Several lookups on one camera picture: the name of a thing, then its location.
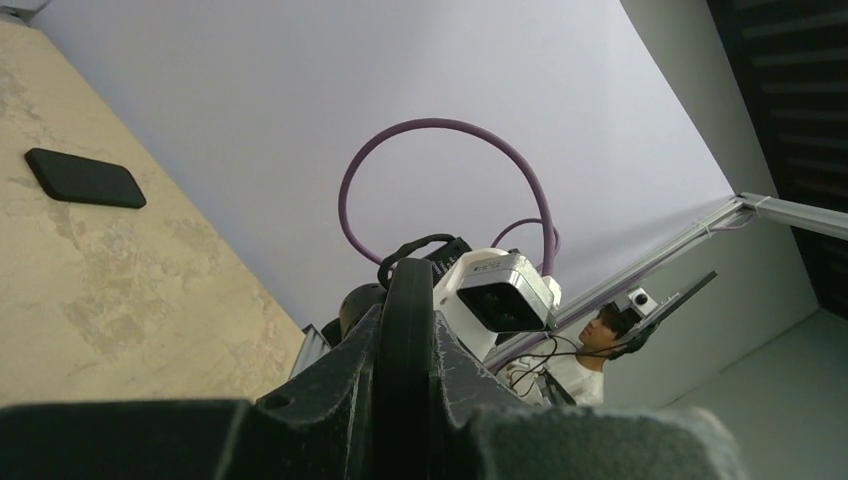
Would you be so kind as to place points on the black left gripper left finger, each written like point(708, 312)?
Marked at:
point(119, 440)

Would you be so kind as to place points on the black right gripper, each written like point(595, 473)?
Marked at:
point(457, 255)

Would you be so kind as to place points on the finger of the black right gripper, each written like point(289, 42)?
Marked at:
point(317, 425)

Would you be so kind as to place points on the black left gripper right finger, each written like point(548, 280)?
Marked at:
point(585, 443)

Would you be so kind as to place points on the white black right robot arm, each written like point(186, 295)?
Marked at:
point(399, 396)

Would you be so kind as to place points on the person in white shirt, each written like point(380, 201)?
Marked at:
point(575, 364)

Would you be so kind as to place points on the aluminium frame rail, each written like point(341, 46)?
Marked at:
point(732, 216)

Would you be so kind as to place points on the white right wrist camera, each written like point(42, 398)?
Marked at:
point(489, 292)

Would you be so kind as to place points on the overhead camera on mount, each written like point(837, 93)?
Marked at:
point(651, 313)

